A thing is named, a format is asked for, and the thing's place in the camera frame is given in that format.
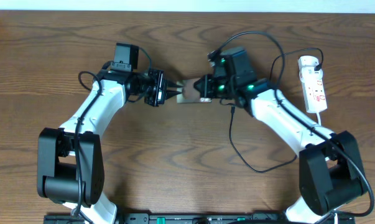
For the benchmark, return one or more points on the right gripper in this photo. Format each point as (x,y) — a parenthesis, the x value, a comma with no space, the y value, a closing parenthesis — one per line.
(207,91)

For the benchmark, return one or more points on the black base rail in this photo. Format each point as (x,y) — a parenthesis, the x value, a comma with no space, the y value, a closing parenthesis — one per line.
(144,218)

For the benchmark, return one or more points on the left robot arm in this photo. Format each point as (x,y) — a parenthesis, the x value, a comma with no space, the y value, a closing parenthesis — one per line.
(70,169)

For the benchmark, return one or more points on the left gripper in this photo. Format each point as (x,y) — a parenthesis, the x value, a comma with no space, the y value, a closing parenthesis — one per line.
(158,88)

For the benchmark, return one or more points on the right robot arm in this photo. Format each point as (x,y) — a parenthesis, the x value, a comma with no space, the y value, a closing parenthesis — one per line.
(332,181)

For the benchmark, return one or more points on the white power strip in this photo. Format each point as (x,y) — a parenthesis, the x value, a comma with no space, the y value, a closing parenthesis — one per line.
(312,84)

